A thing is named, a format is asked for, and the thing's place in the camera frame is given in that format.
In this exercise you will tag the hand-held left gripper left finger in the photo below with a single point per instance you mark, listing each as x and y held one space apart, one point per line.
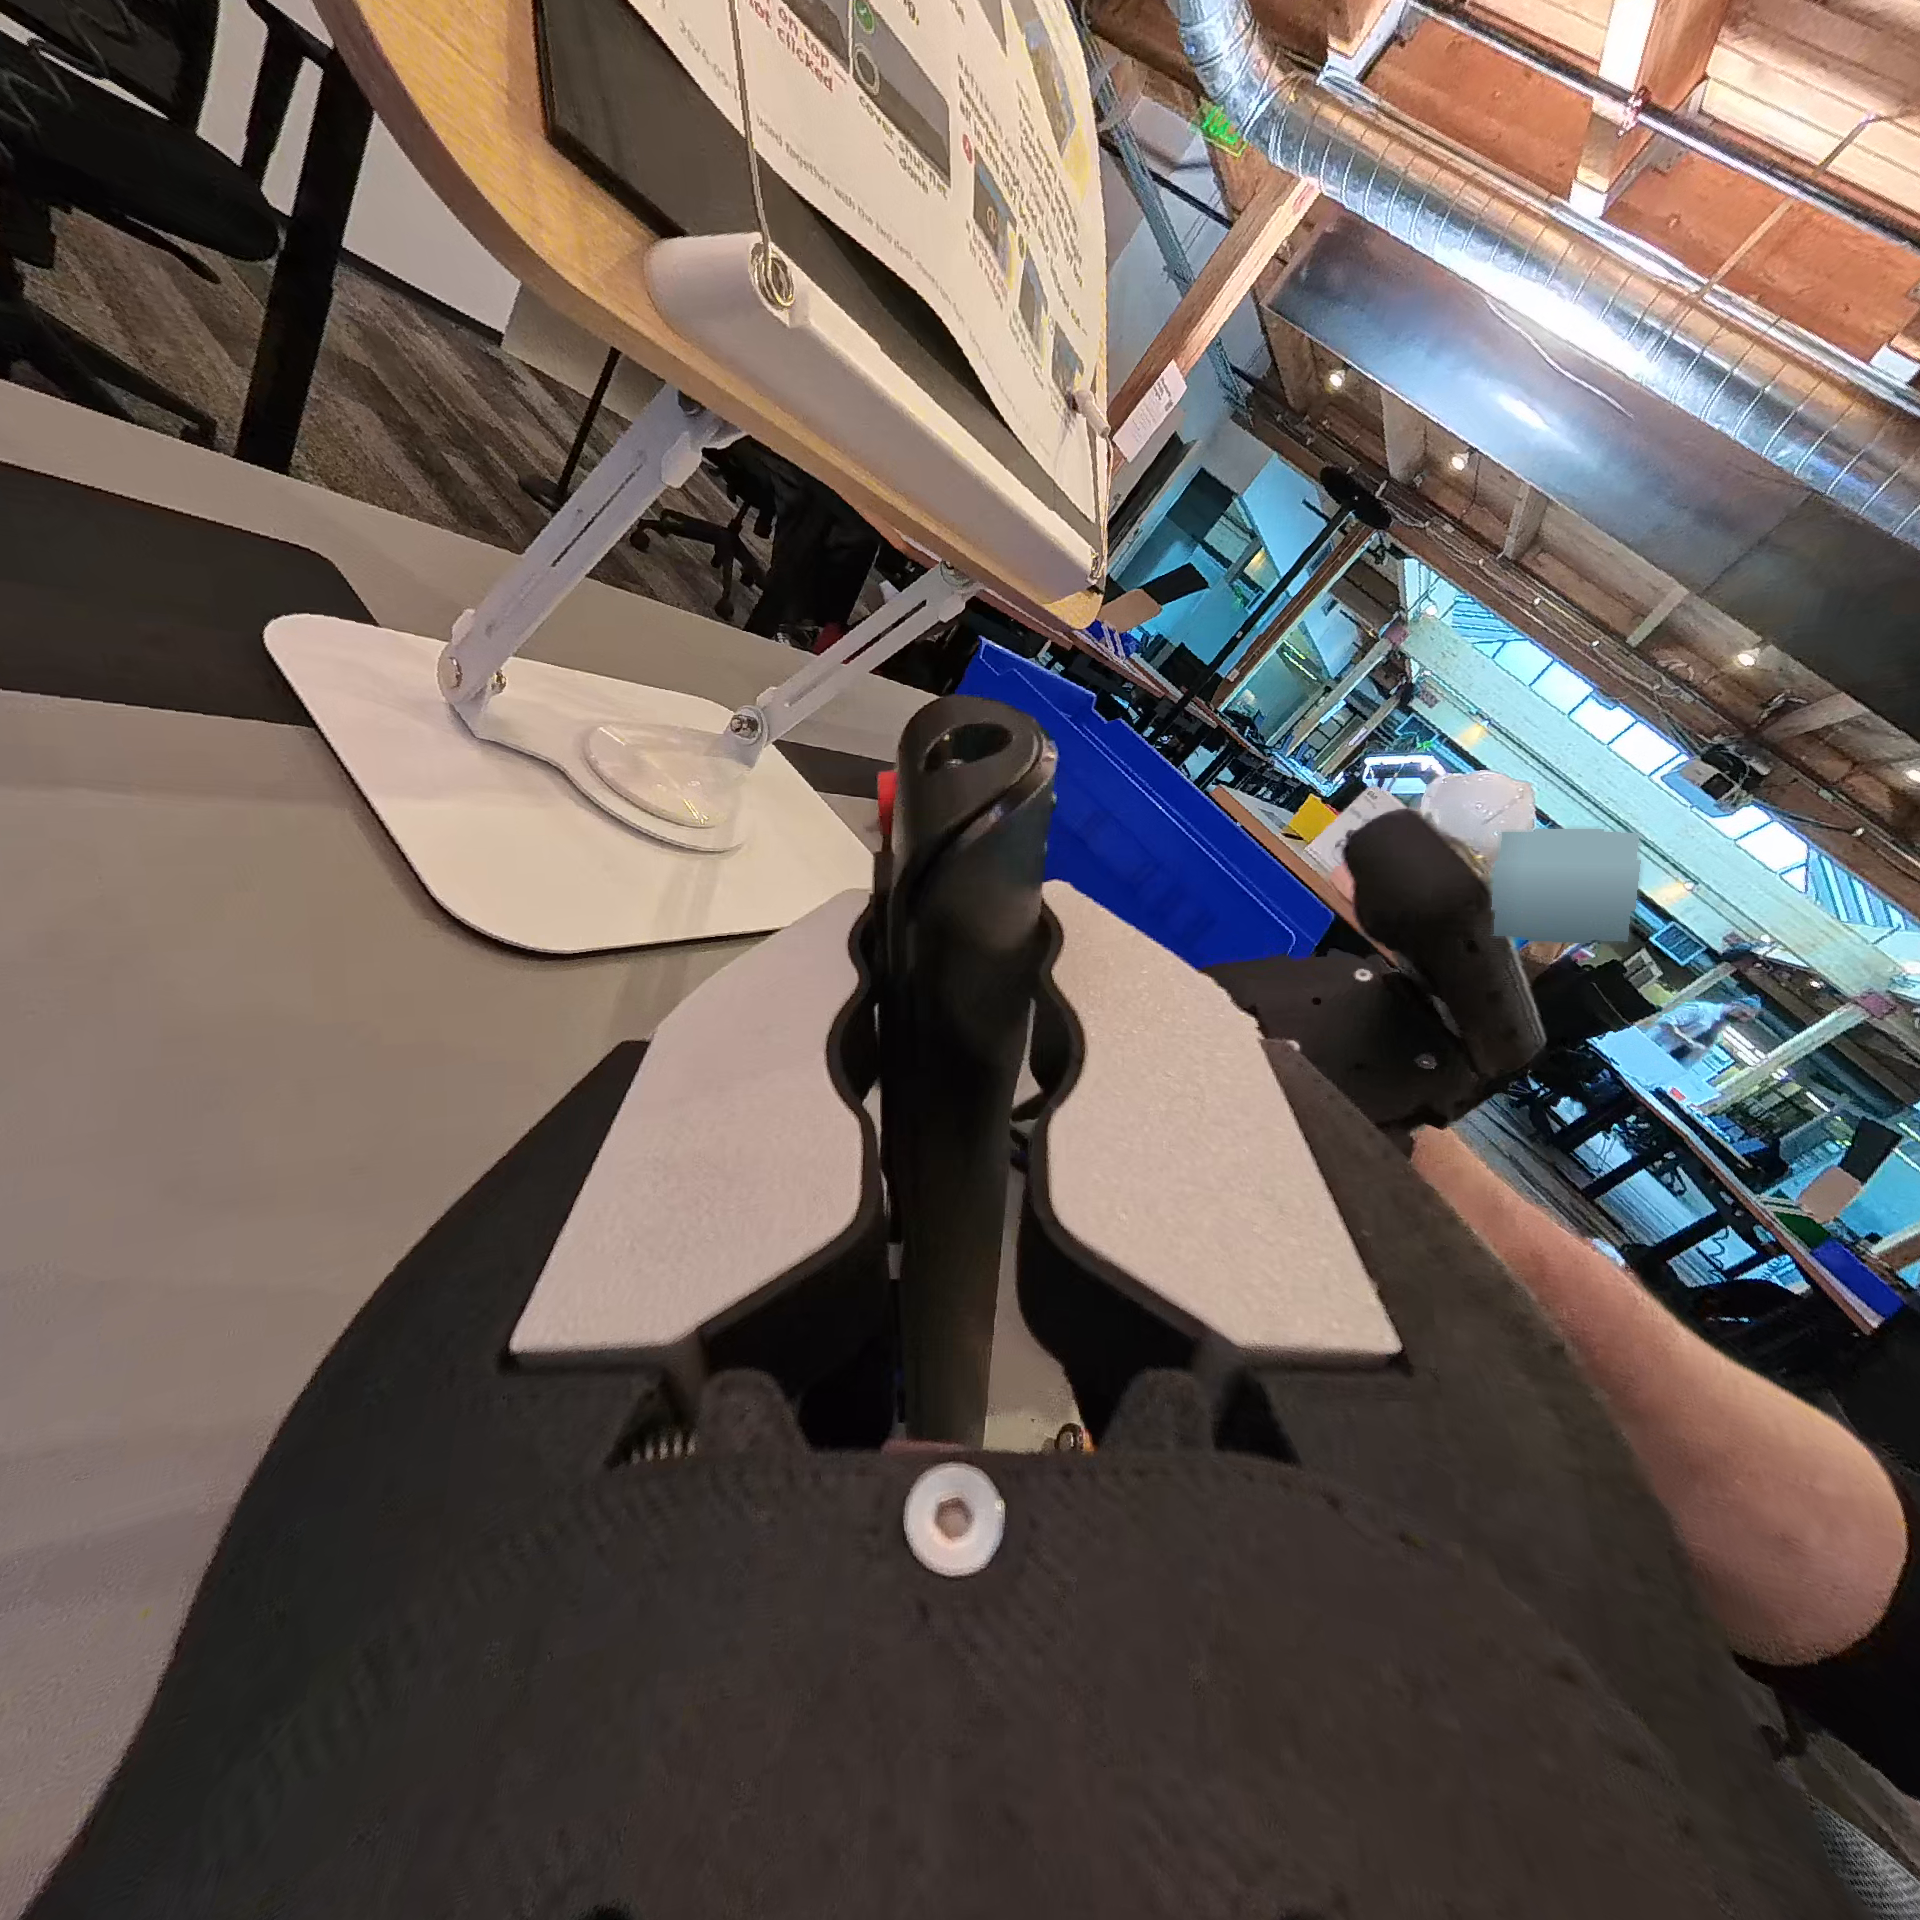
708 1169

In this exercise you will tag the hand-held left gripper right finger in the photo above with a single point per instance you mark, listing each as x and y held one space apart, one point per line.
1198 1169

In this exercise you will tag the blue plastic bin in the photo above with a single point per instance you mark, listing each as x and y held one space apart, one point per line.
1171 840

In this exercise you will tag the black remote control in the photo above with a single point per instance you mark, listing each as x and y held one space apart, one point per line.
961 930

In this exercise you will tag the person's right forearm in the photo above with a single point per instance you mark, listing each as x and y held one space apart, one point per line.
1651 1378

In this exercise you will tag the white hard hat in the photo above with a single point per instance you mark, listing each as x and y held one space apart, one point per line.
1478 811

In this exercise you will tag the black floor pole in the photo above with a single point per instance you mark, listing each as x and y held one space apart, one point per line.
1291 597

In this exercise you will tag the white metal document stand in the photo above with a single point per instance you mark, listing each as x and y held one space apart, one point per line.
452 840

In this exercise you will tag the white paper notice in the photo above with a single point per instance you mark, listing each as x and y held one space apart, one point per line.
1148 417

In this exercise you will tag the printed instruction sheet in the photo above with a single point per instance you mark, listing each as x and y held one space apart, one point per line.
1048 389

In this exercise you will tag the wooden board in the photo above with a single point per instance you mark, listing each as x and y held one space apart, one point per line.
493 165

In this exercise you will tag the wooden table with black legs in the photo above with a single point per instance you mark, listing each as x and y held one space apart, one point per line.
302 226

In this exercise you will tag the black backing panel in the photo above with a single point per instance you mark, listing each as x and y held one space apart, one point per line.
632 120

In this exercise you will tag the black office chair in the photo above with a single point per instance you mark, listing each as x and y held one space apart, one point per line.
135 195

